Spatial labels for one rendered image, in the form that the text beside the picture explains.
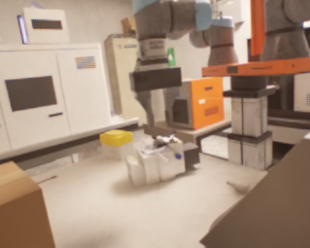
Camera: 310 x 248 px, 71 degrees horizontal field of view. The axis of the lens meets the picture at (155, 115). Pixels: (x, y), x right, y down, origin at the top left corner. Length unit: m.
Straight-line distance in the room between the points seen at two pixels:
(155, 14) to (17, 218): 0.49
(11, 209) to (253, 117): 0.86
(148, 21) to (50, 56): 0.86
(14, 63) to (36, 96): 0.19
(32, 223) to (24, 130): 0.89
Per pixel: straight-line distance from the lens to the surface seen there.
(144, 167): 0.69
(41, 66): 1.32
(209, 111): 2.01
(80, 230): 0.59
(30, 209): 0.46
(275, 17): 0.86
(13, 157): 1.03
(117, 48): 4.54
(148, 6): 0.56
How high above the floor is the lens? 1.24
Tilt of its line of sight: 11 degrees down
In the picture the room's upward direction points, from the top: 6 degrees counter-clockwise
